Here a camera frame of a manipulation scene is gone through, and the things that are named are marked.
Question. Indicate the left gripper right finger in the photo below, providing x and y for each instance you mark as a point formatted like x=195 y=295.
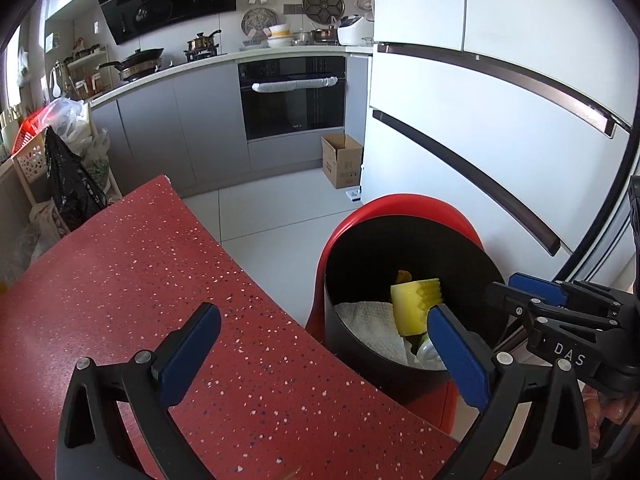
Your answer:
x=553 y=443

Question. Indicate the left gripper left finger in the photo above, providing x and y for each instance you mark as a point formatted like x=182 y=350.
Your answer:
x=93 y=442

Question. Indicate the light green spray can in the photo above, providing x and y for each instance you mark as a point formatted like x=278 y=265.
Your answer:
x=427 y=355

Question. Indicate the black trash bin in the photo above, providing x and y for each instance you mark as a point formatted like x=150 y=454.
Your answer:
x=382 y=276

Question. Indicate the person's right hand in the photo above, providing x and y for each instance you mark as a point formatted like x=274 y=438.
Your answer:
x=596 y=410

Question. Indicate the red plastic chair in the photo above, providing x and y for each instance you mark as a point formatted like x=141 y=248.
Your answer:
x=361 y=262

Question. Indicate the yellow sponge on tissue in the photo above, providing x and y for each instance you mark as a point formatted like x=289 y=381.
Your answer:
x=393 y=329

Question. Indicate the white refrigerator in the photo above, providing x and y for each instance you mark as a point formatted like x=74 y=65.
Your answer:
x=522 y=114

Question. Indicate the black plastic bag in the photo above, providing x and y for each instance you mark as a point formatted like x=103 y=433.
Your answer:
x=76 y=195

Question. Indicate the beige storage rack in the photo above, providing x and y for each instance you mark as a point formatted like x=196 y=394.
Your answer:
x=31 y=166

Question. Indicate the small cardboard box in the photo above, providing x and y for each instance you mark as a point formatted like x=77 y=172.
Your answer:
x=341 y=159

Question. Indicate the red plastic basket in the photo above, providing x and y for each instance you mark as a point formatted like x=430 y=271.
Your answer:
x=30 y=127

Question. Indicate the white plastic bag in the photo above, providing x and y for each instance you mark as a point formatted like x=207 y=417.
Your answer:
x=70 y=120

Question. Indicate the grey lower cabinets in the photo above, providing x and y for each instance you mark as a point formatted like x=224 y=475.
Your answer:
x=187 y=123

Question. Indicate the white rice cooker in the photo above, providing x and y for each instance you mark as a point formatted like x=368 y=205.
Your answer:
x=355 y=30

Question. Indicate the black wok with lid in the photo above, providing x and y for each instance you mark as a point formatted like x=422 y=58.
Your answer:
x=138 y=65

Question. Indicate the black built-in oven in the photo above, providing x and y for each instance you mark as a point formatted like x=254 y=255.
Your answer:
x=289 y=95

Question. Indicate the steel cooking pot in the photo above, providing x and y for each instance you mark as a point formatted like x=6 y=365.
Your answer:
x=202 y=46

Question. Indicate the round black baking mold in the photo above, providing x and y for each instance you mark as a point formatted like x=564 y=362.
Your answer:
x=324 y=12

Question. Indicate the stacked white bowls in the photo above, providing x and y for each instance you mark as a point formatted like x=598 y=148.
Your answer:
x=279 y=36

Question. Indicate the round patterned trivet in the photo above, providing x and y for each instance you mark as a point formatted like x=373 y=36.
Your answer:
x=256 y=20

